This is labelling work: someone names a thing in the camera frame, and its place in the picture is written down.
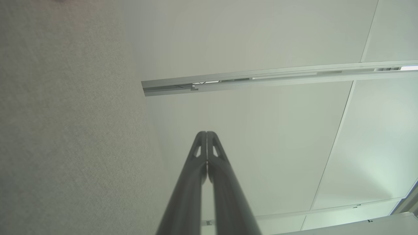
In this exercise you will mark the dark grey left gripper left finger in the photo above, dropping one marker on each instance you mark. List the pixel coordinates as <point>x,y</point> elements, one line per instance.
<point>186,202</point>

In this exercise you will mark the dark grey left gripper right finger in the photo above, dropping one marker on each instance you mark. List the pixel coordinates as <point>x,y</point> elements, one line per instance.
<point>232,209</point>

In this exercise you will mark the aluminium overhead rail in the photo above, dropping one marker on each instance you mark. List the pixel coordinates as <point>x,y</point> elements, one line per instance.
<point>261,78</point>

